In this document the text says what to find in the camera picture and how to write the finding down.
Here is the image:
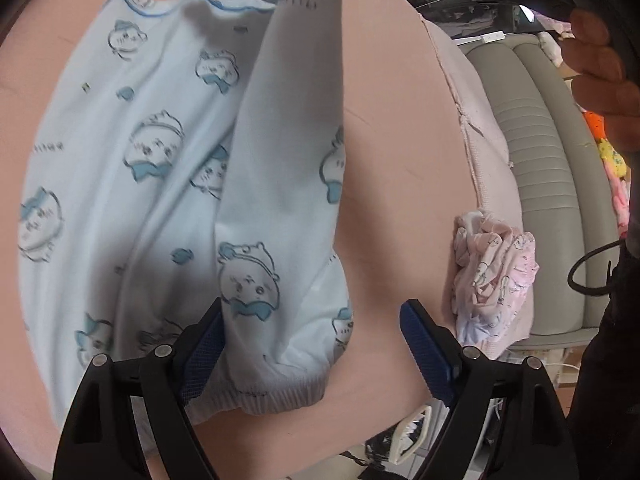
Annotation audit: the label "orange carrot plush toy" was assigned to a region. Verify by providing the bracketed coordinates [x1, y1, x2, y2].
[582, 110, 609, 142]

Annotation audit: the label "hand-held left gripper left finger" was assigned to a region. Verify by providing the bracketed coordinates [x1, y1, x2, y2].
[52, 297, 227, 480]

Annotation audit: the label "yellow plush toy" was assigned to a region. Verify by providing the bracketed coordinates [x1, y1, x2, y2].
[597, 137, 629, 182]

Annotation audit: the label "light blue printed pajama top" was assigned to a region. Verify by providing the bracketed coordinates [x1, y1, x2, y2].
[17, 0, 357, 461]

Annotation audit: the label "white plastic hanger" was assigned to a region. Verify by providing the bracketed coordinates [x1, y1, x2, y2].
[392, 402, 434, 466]

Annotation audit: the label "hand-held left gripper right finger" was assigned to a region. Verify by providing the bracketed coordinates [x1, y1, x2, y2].
[399, 299, 581, 480]

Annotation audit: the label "light pink mattress pad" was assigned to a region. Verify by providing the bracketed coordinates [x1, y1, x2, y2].
[419, 14, 537, 353]

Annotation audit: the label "black cable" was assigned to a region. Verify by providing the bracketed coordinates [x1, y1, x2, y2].
[567, 239, 627, 297]

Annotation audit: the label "grey padded headboard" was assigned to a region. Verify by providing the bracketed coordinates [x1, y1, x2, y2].
[457, 32, 627, 347]

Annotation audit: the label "person's right hand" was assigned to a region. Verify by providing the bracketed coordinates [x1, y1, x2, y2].
[559, 0, 632, 163]

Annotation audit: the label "person's dark clothing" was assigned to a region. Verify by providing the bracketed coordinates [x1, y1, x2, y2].
[569, 240, 640, 480]

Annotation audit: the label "crumpled pink printed garment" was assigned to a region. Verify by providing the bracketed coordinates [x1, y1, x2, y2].
[450, 209, 540, 352]

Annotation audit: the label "pink plush toy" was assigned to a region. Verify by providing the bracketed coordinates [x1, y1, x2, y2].
[610, 176, 632, 241]

